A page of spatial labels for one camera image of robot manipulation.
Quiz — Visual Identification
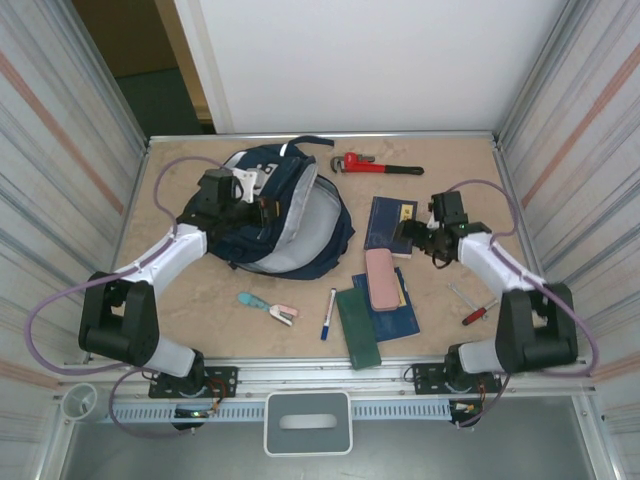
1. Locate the navy book with yellow label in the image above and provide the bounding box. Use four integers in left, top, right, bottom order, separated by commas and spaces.
363, 195, 419, 260

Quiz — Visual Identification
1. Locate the pink pencil case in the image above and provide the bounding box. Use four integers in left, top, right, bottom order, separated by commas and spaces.
364, 248, 401, 312

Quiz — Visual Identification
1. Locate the navy blue backpack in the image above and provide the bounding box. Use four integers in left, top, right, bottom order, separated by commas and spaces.
174, 134, 357, 280

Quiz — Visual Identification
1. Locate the plain navy book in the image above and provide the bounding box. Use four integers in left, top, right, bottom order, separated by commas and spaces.
351, 267, 421, 345

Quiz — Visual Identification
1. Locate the dark green long box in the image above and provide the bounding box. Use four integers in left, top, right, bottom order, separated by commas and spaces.
334, 287, 383, 371

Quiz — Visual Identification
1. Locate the blue white marker pen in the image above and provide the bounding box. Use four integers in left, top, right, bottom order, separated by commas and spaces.
319, 287, 338, 342

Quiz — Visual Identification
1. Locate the red pipe wrench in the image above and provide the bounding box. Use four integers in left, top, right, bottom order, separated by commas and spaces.
329, 153, 426, 177

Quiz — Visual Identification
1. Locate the pink white stapler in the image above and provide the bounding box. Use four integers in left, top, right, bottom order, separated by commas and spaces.
267, 301, 300, 328

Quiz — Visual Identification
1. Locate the black controller board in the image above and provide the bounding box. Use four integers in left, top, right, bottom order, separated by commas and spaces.
448, 399, 485, 430
172, 407, 217, 432

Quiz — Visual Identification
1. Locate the grey box with white rim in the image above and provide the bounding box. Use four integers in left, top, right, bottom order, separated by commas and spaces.
263, 390, 354, 457

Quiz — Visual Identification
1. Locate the white plastic tube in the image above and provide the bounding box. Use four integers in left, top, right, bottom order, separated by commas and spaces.
62, 383, 109, 421

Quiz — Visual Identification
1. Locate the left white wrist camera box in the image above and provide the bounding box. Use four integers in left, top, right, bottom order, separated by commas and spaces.
230, 167, 262, 204

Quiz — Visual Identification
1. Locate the slotted aluminium side rail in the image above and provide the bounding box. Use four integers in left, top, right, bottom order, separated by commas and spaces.
492, 137, 569, 357

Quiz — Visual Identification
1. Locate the short aluminium frame rail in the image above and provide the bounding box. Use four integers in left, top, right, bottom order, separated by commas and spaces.
147, 130, 501, 147

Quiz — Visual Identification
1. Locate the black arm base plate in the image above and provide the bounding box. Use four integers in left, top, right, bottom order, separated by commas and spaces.
403, 360, 503, 396
148, 366, 239, 400

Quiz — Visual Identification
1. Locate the long aluminium mounting rail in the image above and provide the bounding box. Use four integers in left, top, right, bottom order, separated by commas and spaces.
58, 355, 599, 396

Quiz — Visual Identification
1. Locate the perforated grey cable duct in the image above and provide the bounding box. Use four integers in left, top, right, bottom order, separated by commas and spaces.
107, 402, 484, 422

